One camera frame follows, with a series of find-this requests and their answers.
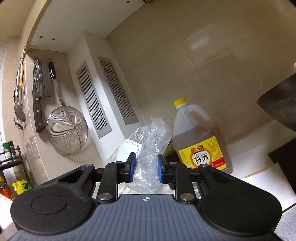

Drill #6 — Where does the green lid spice jar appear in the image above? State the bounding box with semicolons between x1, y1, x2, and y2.
3;142;12;160

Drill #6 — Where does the clear plastic bag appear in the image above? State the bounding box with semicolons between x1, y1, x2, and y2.
106;117;172;194

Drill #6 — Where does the black spice rack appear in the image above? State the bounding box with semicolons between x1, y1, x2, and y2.
0;146;31;182

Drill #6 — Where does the white patterned cloth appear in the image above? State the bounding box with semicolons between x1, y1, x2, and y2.
231;147;295;210

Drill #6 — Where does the hanging ladle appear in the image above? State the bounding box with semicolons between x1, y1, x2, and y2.
13;67;27;130

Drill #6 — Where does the yellow green snack bag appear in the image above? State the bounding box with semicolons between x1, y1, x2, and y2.
12;180;32;195

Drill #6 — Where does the large cooking wine jug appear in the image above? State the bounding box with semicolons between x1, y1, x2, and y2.
173;98;233;174

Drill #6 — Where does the kitchen cleaver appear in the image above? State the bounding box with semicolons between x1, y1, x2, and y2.
32;57;52;133

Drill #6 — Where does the wall vent grille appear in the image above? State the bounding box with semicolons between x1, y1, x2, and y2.
98;57;138;125
76;61;112;138

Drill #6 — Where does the black wok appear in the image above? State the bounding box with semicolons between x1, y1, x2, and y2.
256;74;296;132

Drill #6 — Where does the steel mesh strainer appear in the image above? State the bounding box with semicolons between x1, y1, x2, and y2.
46;60;88;155

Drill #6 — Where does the black gas stove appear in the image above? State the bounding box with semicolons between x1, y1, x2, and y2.
268;138;296;193

